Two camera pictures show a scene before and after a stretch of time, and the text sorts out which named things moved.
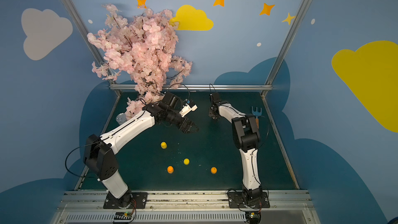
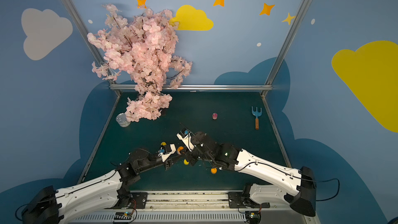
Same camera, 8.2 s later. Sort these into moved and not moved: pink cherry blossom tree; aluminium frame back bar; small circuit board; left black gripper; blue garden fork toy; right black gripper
Moved: right black gripper; left black gripper
Not moved: pink cherry blossom tree; aluminium frame back bar; small circuit board; blue garden fork toy
